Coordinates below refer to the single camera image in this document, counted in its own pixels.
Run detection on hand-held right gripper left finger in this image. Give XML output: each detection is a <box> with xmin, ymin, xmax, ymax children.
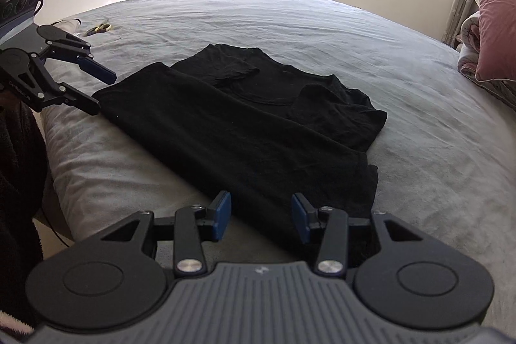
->
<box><xmin>101</xmin><ymin>190</ymin><xmax>232</xmax><ymax>276</ymax></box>

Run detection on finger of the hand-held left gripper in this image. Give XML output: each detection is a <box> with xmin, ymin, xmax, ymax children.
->
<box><xmin>32</xmin><ymin>58</ymin><xmax>101</xmax><ymax>116</ymax></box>
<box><xmin>44</xmin><ymin>32</ymin><xmax>118</xmax><ymax>85</ymax></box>

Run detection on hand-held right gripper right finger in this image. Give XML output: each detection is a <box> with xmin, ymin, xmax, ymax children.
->
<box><xmin>291</xmin><ymin>193</ymin><xmax>424</xmax><ymax>276</ymax></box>

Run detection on black t-shirt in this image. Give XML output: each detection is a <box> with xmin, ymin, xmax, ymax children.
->
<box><xmin>94</xmin><ymin>44</ymin><xmax>389</xmax><ymax>249</ymax></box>

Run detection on white roll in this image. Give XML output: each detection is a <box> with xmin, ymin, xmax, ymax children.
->
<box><xmin>54</xmin><ymin>18</ymin><xmax>82</xmax><ymax>34</ymax></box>

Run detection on person's dark fleece robe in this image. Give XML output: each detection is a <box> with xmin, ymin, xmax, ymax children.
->
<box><xmin>0</xmin><ymin>96</ymin><xmax>51</xmax><ymax>344</ymax></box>

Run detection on grey bed sheet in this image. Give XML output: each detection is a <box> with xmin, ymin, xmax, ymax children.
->
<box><xmin>38</xmin><ymin>0</ymin><xmax>516</xmax><ymax>329</ymax></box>

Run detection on folded grey pink quilt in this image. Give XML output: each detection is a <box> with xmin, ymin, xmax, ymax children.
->
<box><xmin>455</xmin><ymin>0</ymin><xmax>516</xmax><ymax>112</ymax></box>

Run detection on pink velvet pillow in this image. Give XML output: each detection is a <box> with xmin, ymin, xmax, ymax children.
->
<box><xmin>472</xmin><ymin>0</ymin><xmax>516</xmax><ymax>84</ymax></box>

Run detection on yellow handled scissors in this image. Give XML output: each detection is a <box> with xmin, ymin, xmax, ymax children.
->
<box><xmin>83</xmin><ymin>23</ymin><xmax>114</xmax><ymax>37</ymax></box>

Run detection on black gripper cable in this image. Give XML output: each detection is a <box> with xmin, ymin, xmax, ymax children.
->
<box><xmin>39</xmin><ymin>205</ymin><xmax>78</xmax><ymax>247</ymax></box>

